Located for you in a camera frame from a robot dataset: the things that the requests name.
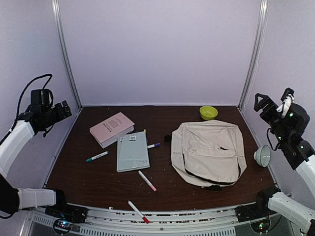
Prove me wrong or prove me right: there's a beige canvas backpack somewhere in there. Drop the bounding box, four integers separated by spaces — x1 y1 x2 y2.
164 119 247 191

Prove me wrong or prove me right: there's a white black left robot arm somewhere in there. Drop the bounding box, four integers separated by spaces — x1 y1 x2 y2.
0 88 72 219

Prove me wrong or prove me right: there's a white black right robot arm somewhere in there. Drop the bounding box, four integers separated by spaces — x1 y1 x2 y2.
254 88 315 236

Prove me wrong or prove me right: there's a grey white ceramic bowl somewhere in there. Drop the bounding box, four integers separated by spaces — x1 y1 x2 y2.
253 145 271 168

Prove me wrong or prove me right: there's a pink thick book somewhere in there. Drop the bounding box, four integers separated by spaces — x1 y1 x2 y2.
90 112 135 148

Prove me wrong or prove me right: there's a lime green bowl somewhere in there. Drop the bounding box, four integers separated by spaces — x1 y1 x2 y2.
199 106 218 120

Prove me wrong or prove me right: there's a teal capped marker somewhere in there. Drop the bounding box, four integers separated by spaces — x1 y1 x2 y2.
86 151 109 163

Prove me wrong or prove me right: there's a light blue notebook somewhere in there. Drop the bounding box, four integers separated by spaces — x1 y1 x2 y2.
116 131 150 173

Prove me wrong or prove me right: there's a purple capped marker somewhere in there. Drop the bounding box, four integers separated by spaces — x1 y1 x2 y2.
147 143 160 149

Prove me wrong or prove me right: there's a pink capped marker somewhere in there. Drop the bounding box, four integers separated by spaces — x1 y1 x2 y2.
138 171 157 192

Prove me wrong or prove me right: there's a red capped marker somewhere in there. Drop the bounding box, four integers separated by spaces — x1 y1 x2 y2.
127 201 150 224

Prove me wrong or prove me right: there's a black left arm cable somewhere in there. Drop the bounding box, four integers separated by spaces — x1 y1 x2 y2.
14 74 53 123

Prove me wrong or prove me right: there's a right aluminium frame post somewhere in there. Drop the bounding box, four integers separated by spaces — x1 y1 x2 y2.
238 0 269 111

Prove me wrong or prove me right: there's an aluminium frame post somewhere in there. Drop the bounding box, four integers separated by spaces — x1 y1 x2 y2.
51 0 82 110
238 0 269 111

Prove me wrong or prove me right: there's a metal front table rail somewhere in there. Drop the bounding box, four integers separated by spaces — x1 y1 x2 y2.
18 204 303 236

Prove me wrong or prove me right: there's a left aluminium frame post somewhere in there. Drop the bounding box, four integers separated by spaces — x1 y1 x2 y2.
51 0 82 110

